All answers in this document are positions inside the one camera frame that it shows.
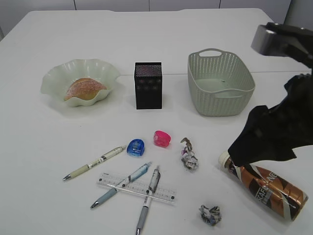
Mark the light blue ballpoint pen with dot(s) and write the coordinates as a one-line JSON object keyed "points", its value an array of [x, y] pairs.
{"points": [[124, 182]]}

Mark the clear plastic ruler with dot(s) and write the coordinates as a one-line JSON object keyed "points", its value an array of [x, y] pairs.
{"points": [[138, 187]]}

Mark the grey patterned ballpoint pen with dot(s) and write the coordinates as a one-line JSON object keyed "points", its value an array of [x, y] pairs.
{"points": [[149, 193]]}

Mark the brown Nescafe coffee bottle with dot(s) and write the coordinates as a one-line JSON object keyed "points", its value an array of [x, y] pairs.
{"points": [[268, 188]]}

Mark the cream white ballpoint pen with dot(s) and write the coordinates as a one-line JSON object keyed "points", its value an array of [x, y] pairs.
{"points": [[95, 163]]}

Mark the small paper ball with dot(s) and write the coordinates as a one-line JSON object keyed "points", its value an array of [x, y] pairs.
{"points": [[211, 216]]}

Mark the golden bread loaf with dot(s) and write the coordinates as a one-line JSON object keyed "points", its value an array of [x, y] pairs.
{"points": [[84, 88]]}

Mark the blue pencil sharpener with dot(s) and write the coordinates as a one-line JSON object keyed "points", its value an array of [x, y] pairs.
{"points": [[136, 148]]}

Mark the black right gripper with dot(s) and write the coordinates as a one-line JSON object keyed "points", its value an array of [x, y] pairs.
{"points": [[258, 140]]}

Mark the pale green wavy glass bowl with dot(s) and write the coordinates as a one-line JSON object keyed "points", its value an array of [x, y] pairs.
{"points": [[58, 80]]}

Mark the paper with brown strip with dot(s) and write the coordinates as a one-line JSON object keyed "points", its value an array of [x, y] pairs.
{"points": [[188, 156]]}

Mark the black mesh pen holder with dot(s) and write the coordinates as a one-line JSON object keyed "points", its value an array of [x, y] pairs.
{"points": [[148, 85]]}

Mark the pink pencil sharpener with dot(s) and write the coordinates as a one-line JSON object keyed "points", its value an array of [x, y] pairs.
{"points": [[161, 139]]}

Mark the pale green woven plastic basket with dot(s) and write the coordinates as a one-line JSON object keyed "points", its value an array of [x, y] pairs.
{"points": [[219, 82]]}

